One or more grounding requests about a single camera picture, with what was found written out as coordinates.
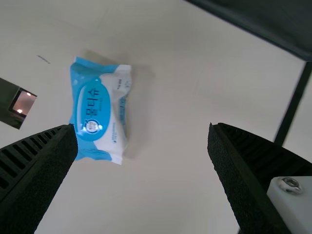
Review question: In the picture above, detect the blue white wet wipes pack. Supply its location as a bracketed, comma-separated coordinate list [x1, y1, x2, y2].
[67, 56, 134, 166]

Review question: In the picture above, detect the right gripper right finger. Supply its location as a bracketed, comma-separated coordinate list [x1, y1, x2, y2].
[207, 122, 312, 234]

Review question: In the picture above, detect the black strip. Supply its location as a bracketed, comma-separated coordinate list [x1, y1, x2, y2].
[273, 59, 312, 147]

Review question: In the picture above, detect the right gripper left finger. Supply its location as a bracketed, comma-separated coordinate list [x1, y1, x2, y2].
[0, 124, 79, 234]

